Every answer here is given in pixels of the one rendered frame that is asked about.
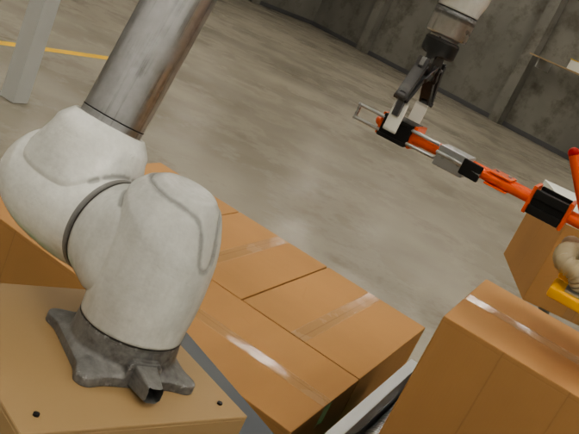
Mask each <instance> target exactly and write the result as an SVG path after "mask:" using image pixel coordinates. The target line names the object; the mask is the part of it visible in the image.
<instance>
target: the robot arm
mask: <svg viewBox="0 0 579 434"><path fill-rule="evenodd" d="M217 1H218V0H139V2H138V3H137V5H136V7H135V9H134V12H133V13H132V15H131V16H130V18H129V20H128V22H127V24H126V26H125V28H124V29H123V31H122V32H121V35H120V37H119V39H118V41H117V42H116V43H115V46H114V48H113V50H112V51H111V53H110V55H109V57H108V59H107V60H106V62H105V64H104V66H103V68H102V70H101V71H100V73H99V75H98V77H97V79H96V81H95V83H94V84H93V86H92V88H91V90H90V92H89V94H88V96H87V97H86V99H85V100H84V103H83V105H82V107H81V106H78V105H74V106H71V107H69V108H65V109H62V110H60V111H59V112H58V113H57V114H56V115H55V116H54V117H53V118H52V119H51V120H50V121H49V122H48V123H47V124H46V125H45V126H44V127H43V128H42V129H36V130H34V131H32V132H30V133H27V134H25V135H23V136H22V137H21V138H19V139H18V140H16V141H15V142H14V143H13V144H12V145H11V146H10V147H9V148H8V149H7V151H6V152H5V154H4V155H3V157H2V159H1V161H0V196H1V197H2V200H3V203H4V206H5V207H6V208H7V210H8V211H9V213H10V215H11V217H12V218H13V219H14V220H15V222H16V223H17V224H18V226H19V227H20V228H21V229H22V230H23V231H24V232H25V233H26V234H27V235H28V236H29V237H30V238H32V239H33V240H34V241H35V242H36V243H38V244H39V245H40V246H41V247H42V248H44V249H45V250H46V251H48V252H49V253H51V254H52V255H53V256H55V257H56V258H57V259H59V260H60V261H62V262H64V263H66V264H68V265H69V266H71V267H72V268H73V270H74V271H75V273H76V275H77V277H78V280H79V281H80V283H81V285H82V286H83V287H84V288H86V291H85V294H84V298H83V300H82V303H81V305H80V307H79V309H78V310H77V311H76V312H72V311H68V310H64V309H60V308H51V309H50V310H49V311H48V313H47V316H46V321H47V323H48V324H49V325H50V326H51V327H52V328H53V329H54V330H55V332H56V334H57V336H58V338H59V341H60V343H61V345H62V347H63V349H64V352H65V354H66V356H67V358H68V360H69V362H70V365H71V366H72V379H73V380H74V381H75V382H76V383H77V384H78V385H80V386H82V387H86V388H94V387H102V386H105V387H118V388H131V389H132V390H133V391H134V392H135V393H136V394H137V395H138V396H139V397H140V398H141V399H142V400H143V401H144V402H146V403H150V404H156V403H157V402H159V401H160V399H161V397H162V395H163V392H164V391H168V392H173V393H176V394H182V395H191V394H192V392H193V390H194V387H195V383H194V381H193V380H192V379H191V378H190V377H189V376H188V375H187V374H186V373H185V371H184V370H183V369H182V367H181V366H180V364H179V362H178V360H177V353H178V350H179V347H180V344H181V342H182V340H183V338H184V335H185V333H186V332H187V331H188V329H189V327H190V325H191V323H192V321H193V320H194V318H195V317H196V314H197V312H198V310H199V308H200V306H201V304H202V301H203V299H204V296H205V294H206V292H207V290H208V287H209V284H210V282H211V279H212V276H213V274H214V272H215V267H216V265H217V261H218V257H219V253H220V248H221V233H222V218H221V210H220V209H219V207H218V204H217V201H216V199H215V198H214V196H213V195H212V194H211V193H210V192H209V191H207V190H206V189H205V188H204V187H203V186H201V185H200V184H198V183H196V182H194V181H192V180H190V179H189V178H187V177H183V176H180V175H178V174H175V173H170V172H160V173H159V172H153V173H149V174H146V175H144V174H145V168H146V163H147V161H148V159H147V152H146V145H145V142H144V141H143V140H142V139H141V138H142V136H143V135H144V133H145V131H146V129H147V128H148V126H149V124H150V122H151V120H152V118H153V117H154V115H155V113H156V111H157V110H158V108H159V105H160V104H161V103H162V101H163V99H164V97H165V94H166V93H167V91H168V89H169V88H170V86H171V84H172V82H173V80H174V78H175V77H176V75H177V73H178V71H179V69H180V68H181V66H182V64H183V62H184V61H185V59H186V57H187V55H188V53H189V51H190V49H191V48H192V46H193V44H194V43H195V41H196V38H197V36H198V35H199V34H200V32H201V30H202V27H203V26H204V24H205V22H206V21H207V19H208V18H209V15H210V13H211V11H212V10H213V8H214V6H215V4H216V2H217ZM491 1H492V0H439V1H438V4H437V5H436V7H435V10H434V12H433V14H432V16H431V19H430V21H429V23H428V24H427V26H426V27H427V28H428V29H430V30H432V31H431V33H428V34H426V37H425V39H424V40H423V42H422V44H421V47H420V48H421V49H422V50H424V51H426V56H425V57H424V56H422V55H420V56H419V57H418V58H417V60H416V62H415V64H414V66H413V68H412V69H411V71H410V72H409V73H408V75H407V76H406V77H405V79H404V80H403V82H402V84H401V85H400V87H399V88H398V90H397V91H396V92H395V94H394V97H395V98H396V99H395V102H394V105H393V107H392V109H391V110H390V112H389V115H388V117H387V119H386V121H385V122H384V124H383V129H385V130H387V131H389V132H391V133H393V134H395V133H396V131H397V129H398V127H399V126H400V124H401V122H402V119H403V117H404V115H405V114H406V112H407V109H408V106H409V103H408V102H409V101H410V99H411V98H412V97H413V96H414V94H415V93H416V92H417V90H418V89H419V88H420V87H421V85H422V87H421V91H420V99H419V101H416V103H415V105H414V107H413V109H412V111H411V113H410V115H409V117H408V119H409V120H411V121H414V122H416V123H418V124H420V123H421V121H422V119H423V117H424V115H425V113H426V111H427V109H428V107H430V108H431V107H432V106H433V102H434V99H435V96H436V94H437V91H438V88H439V84H440V81H441V79H442V77H443V74H444V72H445V68H446V67H447V65H446V64H444V60H445V61H448V62H453V60H454V59H455V57H456V55H457V53H458V50H459V46H458V44H459V43H460V44H462V45H466V42H467V40H468V39H469V37H470V34H471V32H472V30H473V28H474V27H475V26H476V22H477V20H478V19H479V17H480V16H481V14H482V13H483V12H484V11H485V10H486V9H487V8H488V6H489V4H490V3H491Z"/></svg>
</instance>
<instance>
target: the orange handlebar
mask: <svg viewBox="0 0 579 434"><path fill-rule="evenodd" d="M381 118H382V117H381V116H378V117H377V118H376V124H377V125H378V124H379V122H380V120H381ZM412 143H413V144H415V145H416V146H418V147H420V148H422V149H424V150H426V151H428V152H430V153H432V154H434V155H436V150H438V149H439V146H437V145H435V144H434V143H432V142H430V141H428V140H426V139H423V138H421V137H420V136H418V135H415V136H414V137H413V140H412ZM474 163H476V164H479V165H481V166H482V167H483V168H484V169H483V171H482V174H481V176H480V177H479V178H481V179H482V180H484V182H483V183H485V184H487V185H488V186H490V187H492V188H494V189H496V190H498V191H500V192H502V193H503V194H506V193H509V194H511V195H514V196H516V197H517V198H519V199H521V200H522V201H524V202H525V201H526V200H527V198H528V196H529V195H530V193H531V192H532V190H531V189H529V188H527V187H526V186H524V185H522V184H520V183H517V182H515V181H517V179H515V178H513V177H511V176H509V175H508V174H506V173H504V172H502V171H500V170H497V169H493V170H491V169H490V168H488V167H487V166H485V165H483V164H480V163H478V162H477V161H474ZM565 222H566V223H567V224H569V225H571V226H573V227H575V228H577V229H579V214H578V213H577V212H575V211H572V213H570V215H569V217H568V219H567V220H566V221H565Z"/></svg>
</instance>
